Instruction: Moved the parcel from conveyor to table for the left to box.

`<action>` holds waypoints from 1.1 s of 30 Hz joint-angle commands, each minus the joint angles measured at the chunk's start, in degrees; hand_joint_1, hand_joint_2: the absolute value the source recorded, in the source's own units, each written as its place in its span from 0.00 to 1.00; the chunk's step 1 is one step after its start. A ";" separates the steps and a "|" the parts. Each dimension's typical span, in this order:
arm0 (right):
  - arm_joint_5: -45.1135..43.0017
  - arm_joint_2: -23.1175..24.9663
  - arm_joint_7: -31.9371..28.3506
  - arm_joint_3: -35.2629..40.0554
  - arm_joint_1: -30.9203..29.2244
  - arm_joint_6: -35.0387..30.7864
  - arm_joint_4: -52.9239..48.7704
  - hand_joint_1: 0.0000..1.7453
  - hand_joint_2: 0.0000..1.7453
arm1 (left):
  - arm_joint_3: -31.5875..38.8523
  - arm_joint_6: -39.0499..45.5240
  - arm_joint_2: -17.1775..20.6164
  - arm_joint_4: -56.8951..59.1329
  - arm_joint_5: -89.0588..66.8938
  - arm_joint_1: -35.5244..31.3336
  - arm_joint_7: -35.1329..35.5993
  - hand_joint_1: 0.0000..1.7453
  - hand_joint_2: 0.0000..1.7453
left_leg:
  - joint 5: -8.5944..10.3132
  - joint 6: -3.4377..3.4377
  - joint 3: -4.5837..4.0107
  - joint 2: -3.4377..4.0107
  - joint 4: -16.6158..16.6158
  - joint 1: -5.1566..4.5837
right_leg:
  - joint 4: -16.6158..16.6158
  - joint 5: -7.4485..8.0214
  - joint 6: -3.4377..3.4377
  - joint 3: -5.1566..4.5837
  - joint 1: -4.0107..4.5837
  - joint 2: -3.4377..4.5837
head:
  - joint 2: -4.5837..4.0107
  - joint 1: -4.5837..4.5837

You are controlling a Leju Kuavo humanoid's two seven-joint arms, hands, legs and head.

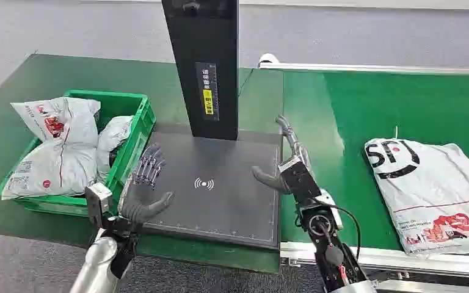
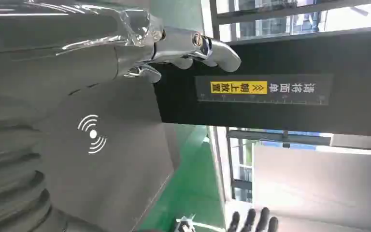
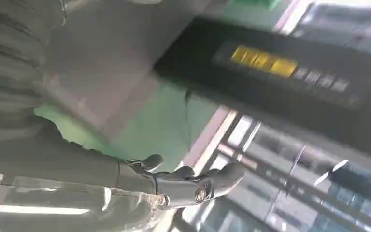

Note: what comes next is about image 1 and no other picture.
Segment green plastic crate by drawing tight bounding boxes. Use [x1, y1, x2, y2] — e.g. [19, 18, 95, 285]
[0, 89, 157, 219]

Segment large white parcel red print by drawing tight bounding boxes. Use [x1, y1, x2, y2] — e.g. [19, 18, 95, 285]
[1, 96, 102, 201]

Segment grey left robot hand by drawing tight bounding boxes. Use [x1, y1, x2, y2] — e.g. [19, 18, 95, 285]
[118, 145, 175, 226]

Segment green conveyor belt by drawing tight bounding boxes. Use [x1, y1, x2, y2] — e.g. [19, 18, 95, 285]
[280, 69, 469, 252]

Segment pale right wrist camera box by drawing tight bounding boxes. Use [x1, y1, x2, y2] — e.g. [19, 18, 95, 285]
[318, 188, 344, 231]

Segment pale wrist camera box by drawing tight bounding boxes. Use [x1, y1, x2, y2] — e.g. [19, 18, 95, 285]
[84, 182, 114, 230]
[318, 188, 344, 231]

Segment dark scanner base plate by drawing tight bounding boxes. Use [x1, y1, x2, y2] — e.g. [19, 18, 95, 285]
[139, 123, 284, 251]

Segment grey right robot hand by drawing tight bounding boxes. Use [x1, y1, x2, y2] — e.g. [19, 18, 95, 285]
[251, 115, 322, 203]

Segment white parcel black letters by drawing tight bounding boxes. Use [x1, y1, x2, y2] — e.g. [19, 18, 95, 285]
[364, 137, 469, 256]

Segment black scanner column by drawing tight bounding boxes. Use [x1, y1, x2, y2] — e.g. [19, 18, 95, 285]
[161, 0, 240, 142]

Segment silver conveyor side rail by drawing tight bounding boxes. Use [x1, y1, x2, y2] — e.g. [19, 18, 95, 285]
[258, 62, 469, 76]
[280, 241, 469, 281]

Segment black yellow label sticker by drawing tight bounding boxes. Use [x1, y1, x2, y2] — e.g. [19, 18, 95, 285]
[195, 62, 220, 122]

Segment white conveyor end cap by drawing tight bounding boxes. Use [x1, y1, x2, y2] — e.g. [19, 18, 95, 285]
[258, 52, 281, 67]

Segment small plain white parcel bag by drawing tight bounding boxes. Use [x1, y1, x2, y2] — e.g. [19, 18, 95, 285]
[95, 115, 134, 184]

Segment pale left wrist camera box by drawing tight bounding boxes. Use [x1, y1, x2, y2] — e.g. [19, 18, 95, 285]
[84, 182, 114, 230]

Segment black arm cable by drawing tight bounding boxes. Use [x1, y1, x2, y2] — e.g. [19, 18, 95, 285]
[314, 198, 362, 263]

